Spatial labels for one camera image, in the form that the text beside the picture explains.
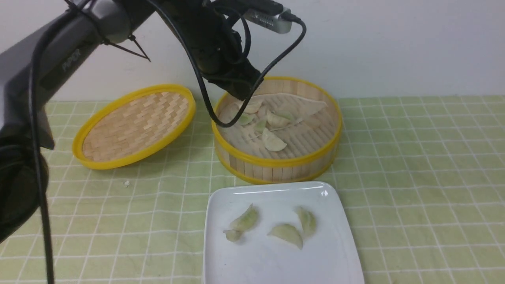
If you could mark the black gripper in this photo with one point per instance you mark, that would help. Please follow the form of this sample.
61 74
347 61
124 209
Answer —
214 46

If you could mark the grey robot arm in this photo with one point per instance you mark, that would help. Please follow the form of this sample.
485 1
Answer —
35 68

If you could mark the pale green dumpling on plate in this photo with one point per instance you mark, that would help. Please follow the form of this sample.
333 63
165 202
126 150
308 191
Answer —
246 220
307 220
287 233

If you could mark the white square plate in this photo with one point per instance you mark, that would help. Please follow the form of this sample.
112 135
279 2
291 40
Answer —
328 257

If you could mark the pale dumpling in steamer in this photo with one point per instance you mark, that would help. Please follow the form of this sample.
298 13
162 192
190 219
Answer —
246 119
252 107
260 126
279 119

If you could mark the bamboo steamer lid yellow rim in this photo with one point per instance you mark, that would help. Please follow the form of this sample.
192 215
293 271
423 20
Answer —
134 127

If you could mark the bamboo steamer basket yellow rim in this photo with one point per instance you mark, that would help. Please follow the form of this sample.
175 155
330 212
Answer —
262 171

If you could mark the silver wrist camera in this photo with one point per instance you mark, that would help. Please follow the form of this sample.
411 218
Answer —
275 23

